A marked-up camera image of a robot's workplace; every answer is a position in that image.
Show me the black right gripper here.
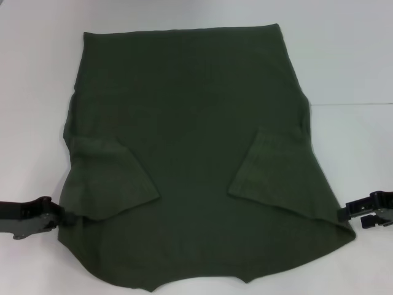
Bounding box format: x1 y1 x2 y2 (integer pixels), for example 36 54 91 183
337 190 393 230

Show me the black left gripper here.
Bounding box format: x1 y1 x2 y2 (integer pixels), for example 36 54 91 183
0 197 79 240

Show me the dark green shirt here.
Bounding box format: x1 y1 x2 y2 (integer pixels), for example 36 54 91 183
55 23 357 293

